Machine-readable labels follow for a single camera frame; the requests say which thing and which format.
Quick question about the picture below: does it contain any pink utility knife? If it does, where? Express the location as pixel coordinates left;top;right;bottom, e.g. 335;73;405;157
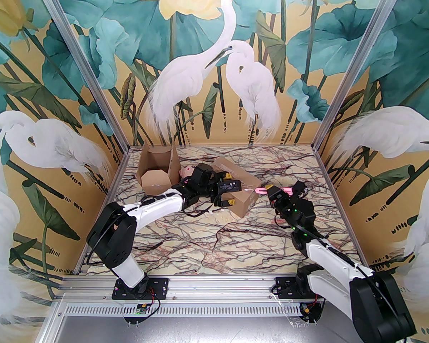
254;187;294;195

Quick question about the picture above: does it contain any pink orange plush toy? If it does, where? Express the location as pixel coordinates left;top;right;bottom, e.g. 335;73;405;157
178;165;197;185

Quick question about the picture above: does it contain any long cardboard box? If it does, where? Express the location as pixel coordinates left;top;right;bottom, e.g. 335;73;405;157
212;157;262;219

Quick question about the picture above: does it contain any small cardboard box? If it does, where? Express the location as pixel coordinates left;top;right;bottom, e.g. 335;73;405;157
136;144;181;192

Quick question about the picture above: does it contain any clear plastic strip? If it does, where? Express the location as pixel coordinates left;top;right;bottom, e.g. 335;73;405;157
272;293;298;329

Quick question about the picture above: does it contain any slotted metal strip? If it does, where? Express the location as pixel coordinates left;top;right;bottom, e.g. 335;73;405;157
55;302;354;317

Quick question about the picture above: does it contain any grey metal panel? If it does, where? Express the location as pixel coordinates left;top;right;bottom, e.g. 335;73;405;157
39;316;358;343

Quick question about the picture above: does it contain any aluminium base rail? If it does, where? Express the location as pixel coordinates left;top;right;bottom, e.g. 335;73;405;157
54;274;354;303

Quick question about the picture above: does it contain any yellow connector with wires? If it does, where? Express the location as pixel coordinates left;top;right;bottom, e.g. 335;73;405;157
299;292;325;325

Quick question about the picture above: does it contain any green circuit board with wires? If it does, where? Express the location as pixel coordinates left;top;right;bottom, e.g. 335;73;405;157
123;287;161;325

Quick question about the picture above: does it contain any aluminium corner post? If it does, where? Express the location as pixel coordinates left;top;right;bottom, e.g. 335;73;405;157
34;0;130;150
314;0;409;150

